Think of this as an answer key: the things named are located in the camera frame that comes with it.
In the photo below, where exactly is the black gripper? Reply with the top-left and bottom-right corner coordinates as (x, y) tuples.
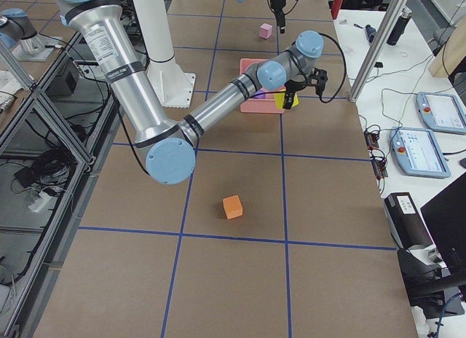
(283, 68), (328, 110)
(269, 0), (286, 34)

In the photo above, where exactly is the yellow foam block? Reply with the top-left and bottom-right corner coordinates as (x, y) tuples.
(274, 93), (299, 110)

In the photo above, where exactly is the light pink foam block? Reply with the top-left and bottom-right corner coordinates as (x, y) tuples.
(258, 23), (274, 39)

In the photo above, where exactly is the purple foam block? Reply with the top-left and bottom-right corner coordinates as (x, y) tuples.
(253, 92), (266, 99)

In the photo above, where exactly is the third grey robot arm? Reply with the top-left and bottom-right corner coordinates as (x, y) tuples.
(1, 8), (46, 55)

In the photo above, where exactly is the pink plastic bin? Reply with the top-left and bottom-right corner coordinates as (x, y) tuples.
(240, 58), (285, 114)

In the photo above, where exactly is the red cylinder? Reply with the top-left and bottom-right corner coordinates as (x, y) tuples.
(331, 0), (343, 20)

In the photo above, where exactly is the black water bottle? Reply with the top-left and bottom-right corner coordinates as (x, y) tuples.
(387, 7), (412, 46)

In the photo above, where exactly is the orange foam block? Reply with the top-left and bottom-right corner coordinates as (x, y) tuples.
(222, 194), (243, 220)

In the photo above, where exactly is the near teach pendant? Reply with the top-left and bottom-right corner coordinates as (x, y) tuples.
(390, 127), (451, 178)

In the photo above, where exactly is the teach pendant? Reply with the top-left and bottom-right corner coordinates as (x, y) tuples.
(416, 92), (465, 135)
(390, 127), (451, 178)

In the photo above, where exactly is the far teach pendant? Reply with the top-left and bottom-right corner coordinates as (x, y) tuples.
(416, 92), (465, 135)

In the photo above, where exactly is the black box with label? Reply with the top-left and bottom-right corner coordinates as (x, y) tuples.
(384, 192), (433, 251)

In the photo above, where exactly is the black monitor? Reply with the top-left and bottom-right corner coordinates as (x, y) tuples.
(421, 174), (465, 270)

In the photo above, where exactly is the white power adapter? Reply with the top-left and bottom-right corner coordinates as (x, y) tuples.
(28, 192), (51, 213)

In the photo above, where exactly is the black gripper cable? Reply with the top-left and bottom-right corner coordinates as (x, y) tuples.
(119, 32), (347, 178)

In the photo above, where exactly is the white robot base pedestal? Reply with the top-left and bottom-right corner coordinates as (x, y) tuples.
(133, 0), (196, 108)

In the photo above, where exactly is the aluminium frame post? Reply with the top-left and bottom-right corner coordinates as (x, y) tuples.
(348, 0), (407, 103)

